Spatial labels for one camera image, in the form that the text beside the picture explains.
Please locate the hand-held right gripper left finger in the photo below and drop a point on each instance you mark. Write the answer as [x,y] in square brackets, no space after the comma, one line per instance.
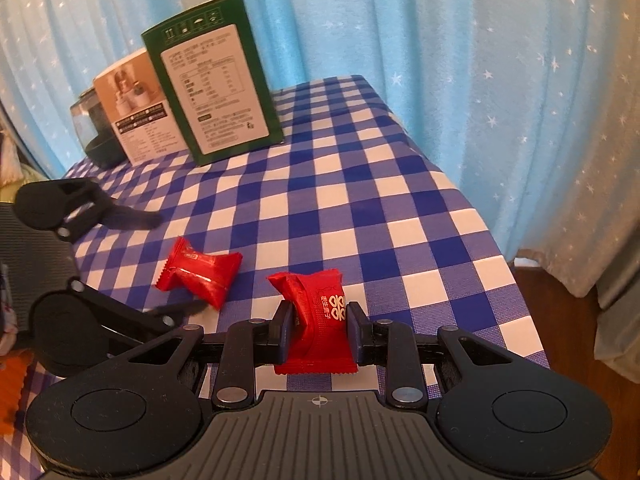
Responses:
[286,332]

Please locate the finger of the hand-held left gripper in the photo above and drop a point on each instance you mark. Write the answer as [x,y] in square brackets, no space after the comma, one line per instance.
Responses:
[130,217]
[135,327]

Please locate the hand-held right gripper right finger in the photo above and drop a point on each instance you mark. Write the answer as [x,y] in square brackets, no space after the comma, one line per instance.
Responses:
[352,332]

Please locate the red snack packet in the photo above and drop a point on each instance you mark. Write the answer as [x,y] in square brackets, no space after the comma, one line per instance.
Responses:
[320,320]
[200,275]

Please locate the orange plastic basket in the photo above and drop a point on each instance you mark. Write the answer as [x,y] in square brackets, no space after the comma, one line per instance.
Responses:
[10,390]

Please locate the dark glass jar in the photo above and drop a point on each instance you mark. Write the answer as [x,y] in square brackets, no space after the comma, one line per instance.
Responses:
[97,152]

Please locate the green zigzag sofa cover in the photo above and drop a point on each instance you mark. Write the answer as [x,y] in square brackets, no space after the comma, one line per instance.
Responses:
[25,185]

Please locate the beige cardboard box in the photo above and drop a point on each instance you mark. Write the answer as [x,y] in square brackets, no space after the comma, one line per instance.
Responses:
[135,125]

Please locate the white patterned pillow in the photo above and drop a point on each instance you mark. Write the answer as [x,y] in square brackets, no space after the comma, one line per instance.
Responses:
[7,160]

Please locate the blue checkered tablecloth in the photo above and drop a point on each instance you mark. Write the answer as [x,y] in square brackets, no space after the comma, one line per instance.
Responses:
[375,210]

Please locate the green cardboard box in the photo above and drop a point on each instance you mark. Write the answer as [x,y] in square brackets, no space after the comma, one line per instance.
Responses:
[215,85]

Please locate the grey curtain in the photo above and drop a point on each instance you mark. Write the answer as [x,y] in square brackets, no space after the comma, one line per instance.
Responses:
[620,320]

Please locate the blue star curtain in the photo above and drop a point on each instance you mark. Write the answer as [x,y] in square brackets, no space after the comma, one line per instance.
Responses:
[450,60]

